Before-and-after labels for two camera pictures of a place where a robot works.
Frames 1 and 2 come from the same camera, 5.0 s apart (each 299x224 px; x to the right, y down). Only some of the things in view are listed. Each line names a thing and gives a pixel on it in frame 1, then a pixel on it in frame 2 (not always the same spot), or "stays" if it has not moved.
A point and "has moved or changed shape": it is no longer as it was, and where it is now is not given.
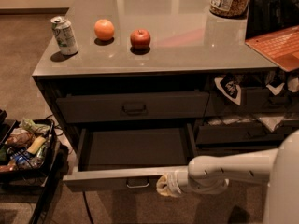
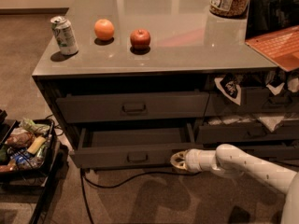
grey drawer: x=238 y=133 stays
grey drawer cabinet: x=149 y=77 stays
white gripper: x=176 y=181 → x=193 y=161
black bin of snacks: x=28 y=149 stays
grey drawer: x=100 y=108 stays
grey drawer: x=122 y=156 has moved or changed shape
